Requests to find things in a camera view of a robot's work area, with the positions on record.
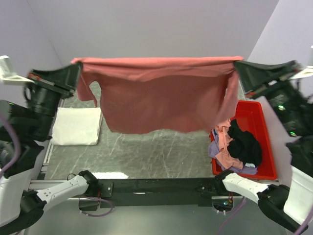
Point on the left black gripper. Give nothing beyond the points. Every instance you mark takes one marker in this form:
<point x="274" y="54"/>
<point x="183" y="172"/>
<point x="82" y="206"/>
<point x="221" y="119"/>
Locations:
<point x="64" y="80"/>

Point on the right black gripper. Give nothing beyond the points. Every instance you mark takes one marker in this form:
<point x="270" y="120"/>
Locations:
<point x="253" y="75"/>

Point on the dark pink t shirt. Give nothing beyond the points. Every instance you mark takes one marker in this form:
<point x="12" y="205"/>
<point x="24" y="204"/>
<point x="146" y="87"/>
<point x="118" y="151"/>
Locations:
<point x="141" y="95"/>

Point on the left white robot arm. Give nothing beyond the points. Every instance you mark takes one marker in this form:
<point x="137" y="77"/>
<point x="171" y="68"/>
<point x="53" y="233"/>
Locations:
<point x="22" y="131"/>

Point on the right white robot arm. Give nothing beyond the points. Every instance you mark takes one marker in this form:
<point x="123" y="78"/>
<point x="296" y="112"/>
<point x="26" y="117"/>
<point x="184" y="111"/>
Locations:
<point x="289" y="205"/>

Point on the red plastic bin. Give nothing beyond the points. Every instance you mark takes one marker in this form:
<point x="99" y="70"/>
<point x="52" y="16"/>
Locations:
<point x="249" y="116"/>

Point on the folded white t shirt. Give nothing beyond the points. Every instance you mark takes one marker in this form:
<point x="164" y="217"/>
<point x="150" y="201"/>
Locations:
<point x="76" y="126"/>

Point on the light pink t shirt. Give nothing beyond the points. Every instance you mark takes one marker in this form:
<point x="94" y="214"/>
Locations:
<point x="224" y="156"/>

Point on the lavender t shirt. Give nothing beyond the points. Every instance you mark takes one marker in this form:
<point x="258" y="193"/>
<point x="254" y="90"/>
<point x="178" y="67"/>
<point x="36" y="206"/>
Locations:
<point x="213" y="150"/>

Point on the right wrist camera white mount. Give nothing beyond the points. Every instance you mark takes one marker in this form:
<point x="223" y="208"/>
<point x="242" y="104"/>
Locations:
<point x="307" y="71"/>

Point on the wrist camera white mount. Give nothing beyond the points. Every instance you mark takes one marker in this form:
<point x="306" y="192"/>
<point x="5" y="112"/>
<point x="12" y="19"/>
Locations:
<point x="8" y="76"/>
<point x="307" y="71"/>

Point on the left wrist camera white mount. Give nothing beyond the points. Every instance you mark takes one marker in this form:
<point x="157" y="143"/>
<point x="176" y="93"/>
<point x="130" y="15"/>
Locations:
<point x="8" y="76"/>

